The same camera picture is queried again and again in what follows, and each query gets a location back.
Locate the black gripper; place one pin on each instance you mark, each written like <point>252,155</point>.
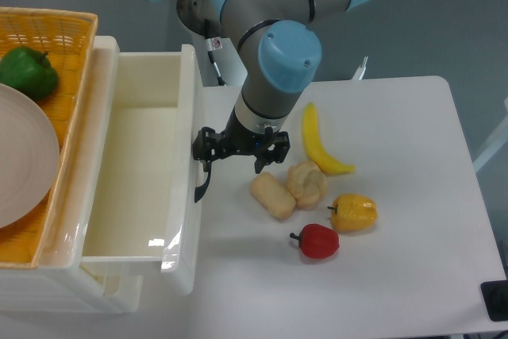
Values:
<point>236,140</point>

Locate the black top drawer handle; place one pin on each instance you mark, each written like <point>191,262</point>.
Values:
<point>200,191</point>

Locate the white drawer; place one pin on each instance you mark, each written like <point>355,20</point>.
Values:
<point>145,218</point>

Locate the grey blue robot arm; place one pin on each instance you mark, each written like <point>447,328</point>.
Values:
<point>281,55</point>

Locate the white drawer cabinet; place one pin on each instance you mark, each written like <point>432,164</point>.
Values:
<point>63,282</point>

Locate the oblong bread roll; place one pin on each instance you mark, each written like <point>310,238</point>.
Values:
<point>273,196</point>

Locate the yellow banana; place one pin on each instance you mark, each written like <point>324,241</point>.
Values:
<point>314,148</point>

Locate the round bread bun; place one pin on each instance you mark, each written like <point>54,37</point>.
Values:
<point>307,183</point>

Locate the red bell pepper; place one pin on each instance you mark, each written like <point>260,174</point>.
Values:
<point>317,241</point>

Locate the yellow bell pepper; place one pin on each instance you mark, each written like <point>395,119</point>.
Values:
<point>352,212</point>

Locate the beige plate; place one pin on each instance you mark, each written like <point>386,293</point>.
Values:
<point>30,155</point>

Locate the green bell pepper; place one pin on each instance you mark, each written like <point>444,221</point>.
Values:
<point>30,72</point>

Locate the black device at edge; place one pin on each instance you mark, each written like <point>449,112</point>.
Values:
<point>495,294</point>

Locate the white table frame leg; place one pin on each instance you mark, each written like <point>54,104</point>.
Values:
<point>492,144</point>

